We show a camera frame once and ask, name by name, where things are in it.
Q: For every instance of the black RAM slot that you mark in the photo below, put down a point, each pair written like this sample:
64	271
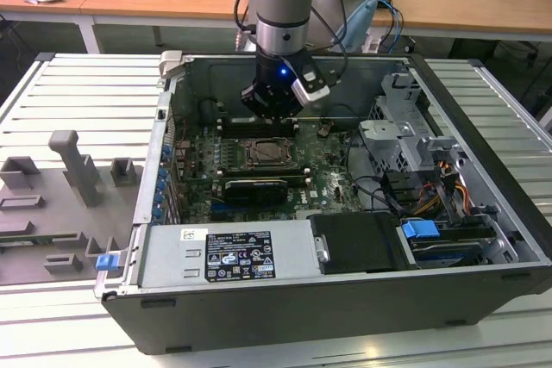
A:
236	134
236	129
236	126
236	122

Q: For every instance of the CPU socket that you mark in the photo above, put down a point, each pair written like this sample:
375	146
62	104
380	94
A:
246	166

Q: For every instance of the black graphics card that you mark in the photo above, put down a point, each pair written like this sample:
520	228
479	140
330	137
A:
254	191

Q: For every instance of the grey case corner latch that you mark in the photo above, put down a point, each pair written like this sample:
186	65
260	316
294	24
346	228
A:
171	62

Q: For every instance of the small white box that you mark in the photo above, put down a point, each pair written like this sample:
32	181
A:
371	43

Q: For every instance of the green motherboard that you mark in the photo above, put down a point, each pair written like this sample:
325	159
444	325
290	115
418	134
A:
332	187

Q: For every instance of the blue card retention clip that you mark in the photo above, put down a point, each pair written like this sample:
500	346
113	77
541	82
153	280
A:
156	213
160	187
166	151
162	175
158	201

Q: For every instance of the silver disk bay cage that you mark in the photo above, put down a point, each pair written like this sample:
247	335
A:
388	135

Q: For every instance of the grey power supply box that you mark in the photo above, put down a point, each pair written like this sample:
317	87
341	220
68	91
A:
172	256

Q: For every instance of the hard disk in blue carrier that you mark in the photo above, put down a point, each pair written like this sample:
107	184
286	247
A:
418	228

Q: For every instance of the small wooden desk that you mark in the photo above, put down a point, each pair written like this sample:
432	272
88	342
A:
64	8

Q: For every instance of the black open PC case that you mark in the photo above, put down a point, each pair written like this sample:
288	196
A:
302	320

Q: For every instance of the blue case latch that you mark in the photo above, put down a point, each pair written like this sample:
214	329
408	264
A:
107	263

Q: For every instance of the grey parts rack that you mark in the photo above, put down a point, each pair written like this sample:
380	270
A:
64	213

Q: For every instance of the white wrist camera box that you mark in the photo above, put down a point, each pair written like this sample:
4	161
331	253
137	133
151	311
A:
310	88

